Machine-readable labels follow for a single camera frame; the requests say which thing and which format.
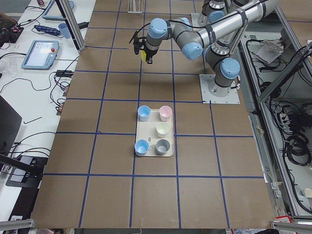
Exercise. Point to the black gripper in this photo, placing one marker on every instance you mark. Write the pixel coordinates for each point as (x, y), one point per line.
(150, 53)

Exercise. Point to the yellow plastic cup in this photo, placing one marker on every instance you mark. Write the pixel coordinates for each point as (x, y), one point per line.
(143, 55)

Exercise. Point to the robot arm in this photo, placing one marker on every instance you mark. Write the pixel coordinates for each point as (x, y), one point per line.
(217, 55)
(192, 42)

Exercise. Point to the blue plastic cup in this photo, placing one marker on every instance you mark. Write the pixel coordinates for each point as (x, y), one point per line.
(144, 112)
(141, 147)

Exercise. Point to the pink plastic cup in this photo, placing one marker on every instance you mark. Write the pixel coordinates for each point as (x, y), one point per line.
(165, 112)

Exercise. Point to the pale green plastic cup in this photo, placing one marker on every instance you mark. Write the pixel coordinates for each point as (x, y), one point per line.
(162, 129)

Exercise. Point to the blue cup on desk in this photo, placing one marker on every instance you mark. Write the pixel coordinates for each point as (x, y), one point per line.
(64, 31)

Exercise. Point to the grey plastic cup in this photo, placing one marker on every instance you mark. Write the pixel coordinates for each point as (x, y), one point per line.
(162, 146)

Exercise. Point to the cream serving tray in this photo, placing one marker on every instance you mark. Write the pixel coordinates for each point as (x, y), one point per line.
(147, 131)

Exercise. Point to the blue checked pouch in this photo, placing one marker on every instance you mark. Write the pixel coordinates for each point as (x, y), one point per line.
(47, 30)

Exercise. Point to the teach pendant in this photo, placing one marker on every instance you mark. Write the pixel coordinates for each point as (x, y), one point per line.
(52, 12)
(41, 55)

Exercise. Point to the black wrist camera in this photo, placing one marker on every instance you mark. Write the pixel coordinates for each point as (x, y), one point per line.
(138, 43)

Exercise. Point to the white wire cup rack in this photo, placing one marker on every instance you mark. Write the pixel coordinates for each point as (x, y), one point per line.
(135, 6)

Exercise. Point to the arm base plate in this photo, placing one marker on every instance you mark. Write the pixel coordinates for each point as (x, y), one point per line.
(198, 19)
(213, 94)

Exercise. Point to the aluminium frame post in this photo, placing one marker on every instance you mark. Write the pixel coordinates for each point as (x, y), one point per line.
(70, 20)

